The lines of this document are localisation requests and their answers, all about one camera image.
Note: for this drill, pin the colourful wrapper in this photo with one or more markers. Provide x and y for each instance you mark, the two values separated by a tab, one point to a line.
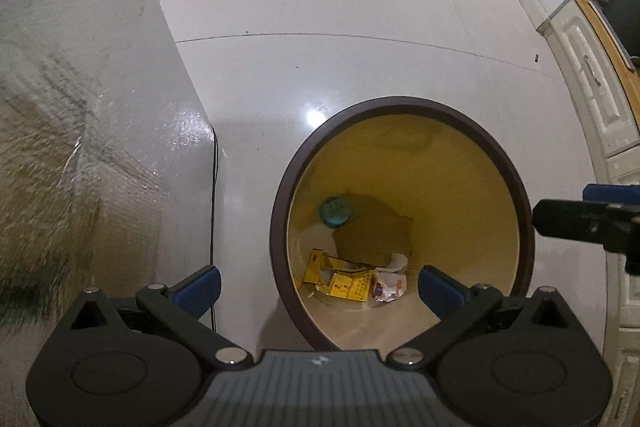
390	287

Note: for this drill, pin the yellow carton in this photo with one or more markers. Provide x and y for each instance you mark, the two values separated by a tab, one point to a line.
345	284

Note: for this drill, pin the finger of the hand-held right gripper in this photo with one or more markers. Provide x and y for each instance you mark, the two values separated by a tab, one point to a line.
610	193
570	218

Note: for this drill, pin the brown paper bag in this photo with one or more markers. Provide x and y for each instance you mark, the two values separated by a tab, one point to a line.
372	232

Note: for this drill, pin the white low cabinet wooden top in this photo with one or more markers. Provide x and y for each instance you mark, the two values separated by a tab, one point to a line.
595	72

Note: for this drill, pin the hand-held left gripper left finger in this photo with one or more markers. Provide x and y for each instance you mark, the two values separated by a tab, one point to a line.
197	289

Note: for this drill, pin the silver foil-covered table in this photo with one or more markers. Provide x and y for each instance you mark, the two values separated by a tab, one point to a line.
75	107

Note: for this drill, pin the yellow round waste bin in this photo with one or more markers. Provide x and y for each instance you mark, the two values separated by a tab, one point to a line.
450	167

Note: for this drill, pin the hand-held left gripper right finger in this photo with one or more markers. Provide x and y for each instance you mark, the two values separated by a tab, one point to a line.
442	289

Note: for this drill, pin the teal round lid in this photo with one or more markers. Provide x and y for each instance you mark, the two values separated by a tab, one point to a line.
335	212

